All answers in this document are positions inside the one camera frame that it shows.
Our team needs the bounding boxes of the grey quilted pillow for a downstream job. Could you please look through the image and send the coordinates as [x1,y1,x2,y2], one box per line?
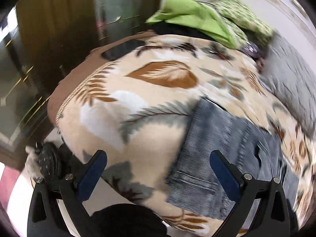
[260,32,315,140]

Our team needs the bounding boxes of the purple patterned cloth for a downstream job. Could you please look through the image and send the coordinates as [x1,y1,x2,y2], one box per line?
[239,41,266,67]

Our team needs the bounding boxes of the wooden door with glass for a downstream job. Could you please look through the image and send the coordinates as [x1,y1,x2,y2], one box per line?
[1,0,160,167]

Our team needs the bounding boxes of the leaf-patterned beige bed blanket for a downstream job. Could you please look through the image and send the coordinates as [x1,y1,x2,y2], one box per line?
[48,32,315,236]

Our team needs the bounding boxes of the black smartphone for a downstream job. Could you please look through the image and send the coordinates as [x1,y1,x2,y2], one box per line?
[101,40,146,61]

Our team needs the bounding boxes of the grey washed denim pants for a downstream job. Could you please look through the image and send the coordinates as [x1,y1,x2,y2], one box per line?
[166,98,299,220]

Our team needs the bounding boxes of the green patterned quilt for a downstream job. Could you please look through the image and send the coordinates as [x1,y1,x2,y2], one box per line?
[146,0,274,49]

